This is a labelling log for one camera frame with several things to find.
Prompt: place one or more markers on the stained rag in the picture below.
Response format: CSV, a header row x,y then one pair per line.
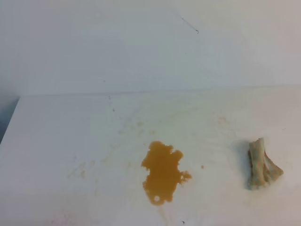
x,y
263,170

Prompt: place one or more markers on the brown coffee puddle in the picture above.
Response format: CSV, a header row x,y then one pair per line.
x,y
162,161

